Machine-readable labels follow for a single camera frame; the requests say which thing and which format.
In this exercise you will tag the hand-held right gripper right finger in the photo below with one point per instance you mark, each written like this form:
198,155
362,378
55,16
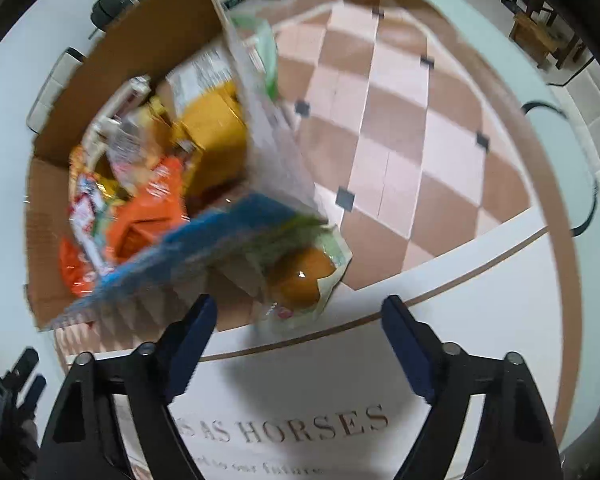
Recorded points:
407,355

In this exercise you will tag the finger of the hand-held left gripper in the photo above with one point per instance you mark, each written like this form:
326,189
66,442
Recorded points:
35,394
26,366

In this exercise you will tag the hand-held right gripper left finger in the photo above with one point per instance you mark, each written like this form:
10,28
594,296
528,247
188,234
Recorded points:
185,360

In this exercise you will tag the orange snack packet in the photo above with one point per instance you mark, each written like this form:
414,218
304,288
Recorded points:
77,270
145,200

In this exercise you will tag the cardboard box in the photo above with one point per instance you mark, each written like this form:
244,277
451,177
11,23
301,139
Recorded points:
45,240

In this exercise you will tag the blue snack packet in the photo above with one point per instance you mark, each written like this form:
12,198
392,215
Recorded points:
220,235

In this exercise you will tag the green bread packet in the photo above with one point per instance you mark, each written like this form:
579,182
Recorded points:
300,270

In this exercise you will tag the red yellow snack bag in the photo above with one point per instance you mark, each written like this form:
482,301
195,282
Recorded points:
82,210

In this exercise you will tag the clear snack bag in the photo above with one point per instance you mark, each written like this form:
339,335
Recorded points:
130,140

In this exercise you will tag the large yellow snack bag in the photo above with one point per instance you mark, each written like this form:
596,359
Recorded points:
215,135

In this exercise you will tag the green white snack packet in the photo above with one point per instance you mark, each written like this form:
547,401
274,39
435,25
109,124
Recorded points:
262,45

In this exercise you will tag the white padded stool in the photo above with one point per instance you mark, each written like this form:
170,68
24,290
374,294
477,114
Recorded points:
55,95

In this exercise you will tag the white padded chair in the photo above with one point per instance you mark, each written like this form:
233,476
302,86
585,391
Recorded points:
597,110

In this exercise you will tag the wooden stool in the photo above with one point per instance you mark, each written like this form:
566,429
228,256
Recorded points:
540,30

